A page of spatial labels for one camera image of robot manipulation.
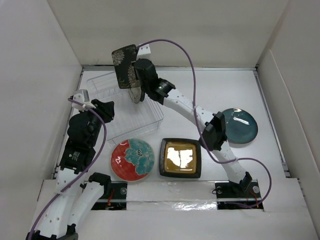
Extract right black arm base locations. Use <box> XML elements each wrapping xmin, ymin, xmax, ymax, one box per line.
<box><xmin>211</xmin><ymin>180</ymin><xmax>264</xmax><ymax>210</ymax></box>

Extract square black floral plate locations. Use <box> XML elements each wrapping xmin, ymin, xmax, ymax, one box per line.
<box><xmin>111</xmin><ymin>44</ymin><xmax>141</xmax><ymax>89</ymax></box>

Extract round red teal floral plate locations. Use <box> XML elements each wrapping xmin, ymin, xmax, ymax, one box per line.
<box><xmin>110</xmin><ymin>138</ymin><xmax>155</xmax><ymax>182</ymax></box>

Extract square black yellow plate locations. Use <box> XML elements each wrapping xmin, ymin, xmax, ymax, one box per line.
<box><xmin>159</xmin><ymin>138</ymin><xmax>202</xmax><ymax>179</ymax></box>

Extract white wire dish rack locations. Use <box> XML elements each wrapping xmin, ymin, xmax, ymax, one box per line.
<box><xmin>86</xmin><ymin>71</ymin><xmax>164</xmax><ymax>145</ymax></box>

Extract round beige tree-pattern plate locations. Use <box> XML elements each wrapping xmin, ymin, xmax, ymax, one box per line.
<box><xmin>128</xmin><ymin>86</ymin><xmax>145</xmax><ymax>104</ymax></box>

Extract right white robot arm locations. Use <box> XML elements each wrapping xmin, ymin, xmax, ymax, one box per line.
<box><xmin>132</xmin><ymin>58</ymin><xmax>252</xmax><ymax>197</ymax></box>

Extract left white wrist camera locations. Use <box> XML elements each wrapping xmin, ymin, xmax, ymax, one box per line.
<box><xmin>71</xmin><ymin>89</ymin><xmax>92</xmax><ymax>112</ymax></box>

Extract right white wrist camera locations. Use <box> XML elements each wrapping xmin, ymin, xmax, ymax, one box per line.
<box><xmin>137</xmin><ymin>44</ymin><xmax>151</xmax><ymax>59</ymax></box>

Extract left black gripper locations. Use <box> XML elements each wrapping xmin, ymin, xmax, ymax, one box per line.
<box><xmin>79</xmin><ymin>98</ymin><xmax>114</xmax><ymax>146</ymax></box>

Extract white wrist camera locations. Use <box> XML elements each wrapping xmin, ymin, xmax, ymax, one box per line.
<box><xmin>71</xmin><ymin>89</ymin><xmax>92</xmax><ymax>112</ymax></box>
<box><xmin>137</xmin><ymin>44</ymin><xmax>151</xmax><ymax>59</ymax></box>

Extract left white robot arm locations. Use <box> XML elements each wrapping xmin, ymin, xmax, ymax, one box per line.
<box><xmin>26</xmin><ymin>98</ymin><xmax>115</xmax><ymax>240</ymax></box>

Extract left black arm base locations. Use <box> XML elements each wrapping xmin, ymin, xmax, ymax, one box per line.
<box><xmin>91</xmin><ymin>181</ymin><xmax>128</xmax><ymax>211</ymax></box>

